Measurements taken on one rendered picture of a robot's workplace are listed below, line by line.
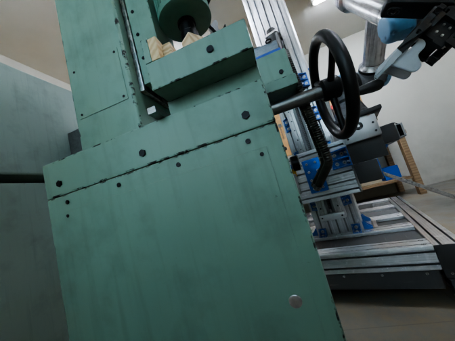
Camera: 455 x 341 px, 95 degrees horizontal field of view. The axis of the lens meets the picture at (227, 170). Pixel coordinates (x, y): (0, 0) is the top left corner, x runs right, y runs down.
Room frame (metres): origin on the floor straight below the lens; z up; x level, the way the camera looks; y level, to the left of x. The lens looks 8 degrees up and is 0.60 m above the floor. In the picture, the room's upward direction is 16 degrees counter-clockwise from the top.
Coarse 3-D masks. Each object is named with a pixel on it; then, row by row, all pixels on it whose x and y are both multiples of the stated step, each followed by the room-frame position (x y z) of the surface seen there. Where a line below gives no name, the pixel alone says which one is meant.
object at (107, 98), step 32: (64, 0) 0.60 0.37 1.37; (96, 0) 0.57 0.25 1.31; (64, 32) 0.60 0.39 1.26; (96, 32) 0.58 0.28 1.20; (96, 64) 0.58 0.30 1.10; (128, 64) 0.56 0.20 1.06; (96, 96) 0.58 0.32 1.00; (128, 96) 0.56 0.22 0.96; (96, 128) 0.59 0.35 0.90; (128, 128) 0.57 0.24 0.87
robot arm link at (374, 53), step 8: (368, 24) 0.79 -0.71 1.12; (368, 32) 0.81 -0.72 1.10; (376, 32) 0.79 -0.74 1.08; (368, 40) 0.83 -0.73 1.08; (376, 40) 0.82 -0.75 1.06; (368, 48) 0.86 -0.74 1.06; (376, 48) 0.84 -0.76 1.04; (384, 48) 0.85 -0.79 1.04; (368, 56) 0.89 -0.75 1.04; (376, 56) 0.87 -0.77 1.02; (384, 56) 0.89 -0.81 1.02; (360, 64) 0.96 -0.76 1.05; (368, 64) 0.91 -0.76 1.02; (376, 64) 0.90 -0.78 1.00; (360, 72) 0.96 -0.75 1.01; (368, 72) 0.93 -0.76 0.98; (368, 80) 0.96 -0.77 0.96; (384, 80) 0.96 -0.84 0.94
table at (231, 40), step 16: (224, 32) 0.35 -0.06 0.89; (240, 32) 0.34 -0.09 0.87; (192, 48) 0.36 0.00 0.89; (208, 48) 0.35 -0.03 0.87; (224, 48) 0.35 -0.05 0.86; (240, 48) 0.34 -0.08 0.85; (160, 64) 0.38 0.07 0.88; (176, 64) 0.37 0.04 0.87; (192, 64) 0.36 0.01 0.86; (208, 64) 0.36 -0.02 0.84; (224, 64) 0.36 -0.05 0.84; (240, 64) 0.38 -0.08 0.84; (256, 64) 0.39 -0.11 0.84; (160, 80) 0.38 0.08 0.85; (176, 80) 0.37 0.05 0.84; (192, 80) 0.39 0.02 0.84; (208, 80) 0.40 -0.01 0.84; (288, 80) 0.52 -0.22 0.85; (160, 96) 0.41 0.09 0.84; (176, 96) 0.43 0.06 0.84; (272, 96) 0.56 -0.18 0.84; (288, 96) 0.59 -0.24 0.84
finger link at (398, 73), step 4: (388, 68) 0.43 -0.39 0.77; (392, 68) 0.43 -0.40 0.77; (396, 68) 0.43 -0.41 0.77; (384, 72) 0.44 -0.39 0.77; (388, 72) 0.43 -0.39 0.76; (392, 72) 0.43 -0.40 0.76; (396, 72) 0.43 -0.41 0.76; (400, 72) 0.43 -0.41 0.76; (404, 72) 0.43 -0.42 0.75; (408, 72) 0.43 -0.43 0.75; (396, 76) 0.43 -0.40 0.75; (400, 76) 0.43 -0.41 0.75; (404, 76) 0.43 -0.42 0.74; (408, 76) 0.43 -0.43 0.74
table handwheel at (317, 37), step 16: (320, 32) 0.46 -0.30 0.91; (336, 48) 0.41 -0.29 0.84; (352, 64) 0.41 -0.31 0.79; (336, 80) 0.52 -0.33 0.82; (352, 80) 0.41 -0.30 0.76; (304, 96) 0.55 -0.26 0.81; (320, 96) 0.54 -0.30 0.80; (336, 96) 0.54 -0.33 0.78; (352, 96) 0.43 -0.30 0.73; (320, 112) 0.67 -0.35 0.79; (336, 112) 0.55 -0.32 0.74; (352, 112) 0.45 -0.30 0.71; (336, 128) 0.61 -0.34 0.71; (352, 128) 0.49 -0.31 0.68
